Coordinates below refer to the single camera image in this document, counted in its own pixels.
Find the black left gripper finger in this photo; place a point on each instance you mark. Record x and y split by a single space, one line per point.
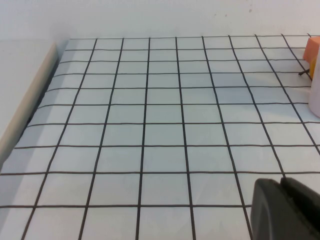
280 215

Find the orange foam block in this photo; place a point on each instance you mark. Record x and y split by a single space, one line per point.
312 47

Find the white black-grid table sheet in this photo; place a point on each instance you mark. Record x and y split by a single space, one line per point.
160 125

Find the orange toy fruit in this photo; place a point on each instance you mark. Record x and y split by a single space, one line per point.
312 68

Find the pale pink plastic cup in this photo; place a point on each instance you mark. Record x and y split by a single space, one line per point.
315 95

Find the beige wooden side board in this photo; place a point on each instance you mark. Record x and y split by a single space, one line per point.
32 90

